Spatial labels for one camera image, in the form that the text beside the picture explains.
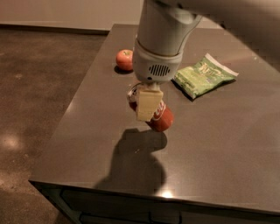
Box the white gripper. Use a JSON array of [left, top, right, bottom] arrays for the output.
[[132, 40, 183, 122]]

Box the red coke can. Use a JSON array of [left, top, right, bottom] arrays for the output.
[[127, 83, 174, 132]]

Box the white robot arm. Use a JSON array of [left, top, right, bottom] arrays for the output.
[[133, 0, 280, 122]]

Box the red apple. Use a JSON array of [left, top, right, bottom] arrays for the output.
[[115, 49, 133, 71]]

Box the green chip bag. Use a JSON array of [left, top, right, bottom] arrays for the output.
[[172, 53, 238, 99]]

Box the dark table base frame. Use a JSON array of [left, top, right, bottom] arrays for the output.
[[31, 180, 280, 224]]

